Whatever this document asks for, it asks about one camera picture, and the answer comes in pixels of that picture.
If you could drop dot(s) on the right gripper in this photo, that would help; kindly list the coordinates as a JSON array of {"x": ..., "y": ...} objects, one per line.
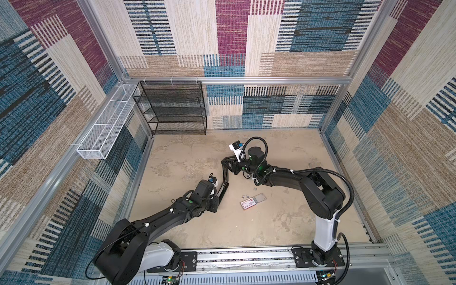
[{"x": 233, "y": 164}]

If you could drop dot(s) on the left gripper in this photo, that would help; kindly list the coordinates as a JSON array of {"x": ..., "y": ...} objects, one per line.
[{"x": 214, "y": 206}]

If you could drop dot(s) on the red white staple box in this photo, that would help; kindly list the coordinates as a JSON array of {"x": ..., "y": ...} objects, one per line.
[{"x": 248, "y": 203}]

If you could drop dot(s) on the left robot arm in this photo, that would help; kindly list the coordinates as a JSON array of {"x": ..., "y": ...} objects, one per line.
[{"x": 130, "y": 247}]

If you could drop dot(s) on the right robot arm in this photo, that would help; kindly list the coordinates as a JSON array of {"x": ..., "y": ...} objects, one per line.
[{"x": 324, "y": 197}]

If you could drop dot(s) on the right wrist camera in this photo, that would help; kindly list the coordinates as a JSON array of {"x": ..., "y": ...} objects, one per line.
[{"x": 238, "y": 148}]

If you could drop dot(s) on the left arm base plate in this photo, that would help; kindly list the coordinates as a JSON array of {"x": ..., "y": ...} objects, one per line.
[{"x": 186, "y": 261}]

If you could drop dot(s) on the black wire shelf rack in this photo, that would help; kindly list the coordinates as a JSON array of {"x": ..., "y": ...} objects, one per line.
[{"x": 172, "y": 107}]

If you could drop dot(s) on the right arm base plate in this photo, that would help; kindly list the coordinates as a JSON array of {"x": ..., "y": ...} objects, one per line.
[{"x": 314, "y": 257}]

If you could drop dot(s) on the white wire mesh basket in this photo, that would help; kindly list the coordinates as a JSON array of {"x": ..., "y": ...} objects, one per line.
[{"x": 101, "y": 137}]

